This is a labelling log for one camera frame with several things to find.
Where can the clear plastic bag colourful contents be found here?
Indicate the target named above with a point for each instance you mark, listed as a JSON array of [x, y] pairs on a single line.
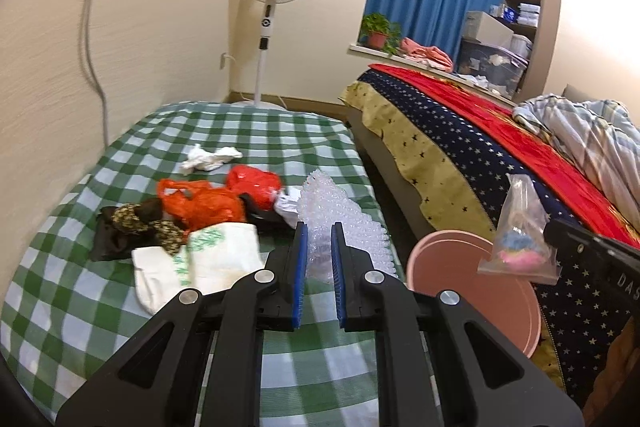
[[520, 237]]

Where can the white wall socket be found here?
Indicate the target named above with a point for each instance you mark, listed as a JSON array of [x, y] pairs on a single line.
[[226, 61]]

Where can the black plastic bag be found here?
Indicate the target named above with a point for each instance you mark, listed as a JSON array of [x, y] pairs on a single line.
[[262, 214]]

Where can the crumpled white paper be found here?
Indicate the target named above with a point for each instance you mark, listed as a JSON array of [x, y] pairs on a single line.
[[287, 207]]

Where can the green checked tablecloth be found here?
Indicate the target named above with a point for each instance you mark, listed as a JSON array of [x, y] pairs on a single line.
[[280, 142]]

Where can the white box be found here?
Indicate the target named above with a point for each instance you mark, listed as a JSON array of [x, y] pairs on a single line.
[[487, 27]]

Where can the striped light quilt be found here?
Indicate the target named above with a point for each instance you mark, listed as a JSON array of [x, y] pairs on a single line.
[[590, 127]]

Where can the small red plastic bag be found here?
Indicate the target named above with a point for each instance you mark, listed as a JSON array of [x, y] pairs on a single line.
[[252, 184]]

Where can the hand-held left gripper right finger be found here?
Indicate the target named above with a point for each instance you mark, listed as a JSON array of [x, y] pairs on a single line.
[[339, 277]]

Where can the clear bubble wrap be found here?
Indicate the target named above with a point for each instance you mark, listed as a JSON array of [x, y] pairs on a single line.
[[350, 217]]

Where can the white bag with green print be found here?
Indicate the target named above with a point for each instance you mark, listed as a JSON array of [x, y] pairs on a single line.
[[220, 257]]

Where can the brown cloth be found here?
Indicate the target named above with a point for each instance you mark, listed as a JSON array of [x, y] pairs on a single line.
[[622, 382]]

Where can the black packet with brown pattern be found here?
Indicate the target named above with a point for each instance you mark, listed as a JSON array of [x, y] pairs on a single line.
[[132, 222]]

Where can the crumpled white tissue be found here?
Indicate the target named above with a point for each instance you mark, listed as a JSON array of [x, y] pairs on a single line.
[[205, 159]]

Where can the pink plastic basin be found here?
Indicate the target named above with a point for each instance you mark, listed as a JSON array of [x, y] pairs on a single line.
[[450, 267]]

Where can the clear plastic storage bin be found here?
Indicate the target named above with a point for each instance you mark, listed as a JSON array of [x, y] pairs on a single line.
[[490, 64]]

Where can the pink cloth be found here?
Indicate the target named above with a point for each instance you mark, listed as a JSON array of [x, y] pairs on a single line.
[[425, 53]]

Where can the orange plastic bag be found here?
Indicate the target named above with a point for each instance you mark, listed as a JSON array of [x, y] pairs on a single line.
[[205, 204]]

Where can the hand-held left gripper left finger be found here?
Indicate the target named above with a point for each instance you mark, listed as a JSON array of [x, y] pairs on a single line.
[[298, 277]]

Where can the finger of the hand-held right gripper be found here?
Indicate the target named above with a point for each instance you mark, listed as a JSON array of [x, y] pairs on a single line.
[[565, 233]]

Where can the potted green plant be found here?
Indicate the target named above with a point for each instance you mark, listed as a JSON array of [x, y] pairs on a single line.
[[377, 29]]

